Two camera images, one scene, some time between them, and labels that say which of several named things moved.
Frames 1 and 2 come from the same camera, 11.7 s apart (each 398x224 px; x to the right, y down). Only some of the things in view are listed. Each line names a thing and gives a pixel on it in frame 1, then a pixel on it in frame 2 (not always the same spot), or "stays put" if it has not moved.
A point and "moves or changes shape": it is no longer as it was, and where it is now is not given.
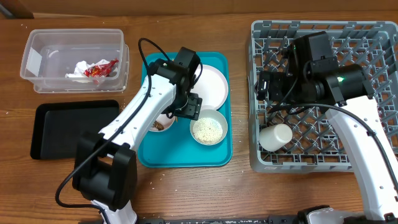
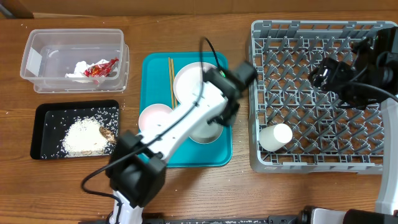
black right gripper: (277, 94) → (337, 70)
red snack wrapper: (98, 71) stays put
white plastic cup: (275, 136) stays put
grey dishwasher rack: (315, 146) stays put
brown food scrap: (158, 126) moves or changes shape
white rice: (207, 130) → (83, 138)
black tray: (57, 125) stays put
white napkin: (81, 67) stays put
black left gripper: (193, 108) → (231, 114)
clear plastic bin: (76, 60) stays put
